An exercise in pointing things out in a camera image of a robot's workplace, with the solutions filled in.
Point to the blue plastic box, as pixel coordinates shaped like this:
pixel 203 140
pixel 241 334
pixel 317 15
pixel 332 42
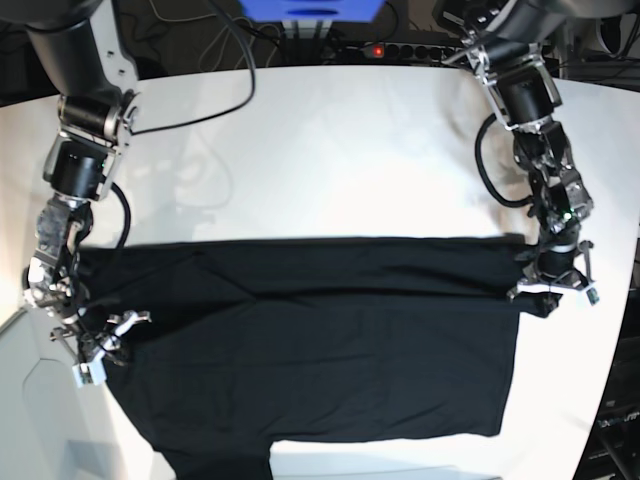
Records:
pixel 318 10

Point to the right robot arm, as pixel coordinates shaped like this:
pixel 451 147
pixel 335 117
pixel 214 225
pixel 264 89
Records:
pixel 81 49

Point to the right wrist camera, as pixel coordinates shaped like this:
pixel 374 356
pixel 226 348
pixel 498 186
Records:
pixel 92 373

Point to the black T-shirt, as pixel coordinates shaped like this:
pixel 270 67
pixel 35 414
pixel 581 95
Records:
pixel 341 340

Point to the black power strip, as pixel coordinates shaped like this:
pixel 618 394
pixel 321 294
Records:
pixel 393 53

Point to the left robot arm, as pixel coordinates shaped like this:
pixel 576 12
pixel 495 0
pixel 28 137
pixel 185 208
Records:
pixel 503 43

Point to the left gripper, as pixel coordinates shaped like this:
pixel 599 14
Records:
pixel 563 269

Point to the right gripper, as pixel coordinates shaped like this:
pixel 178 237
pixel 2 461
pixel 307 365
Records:
pixel 95 330

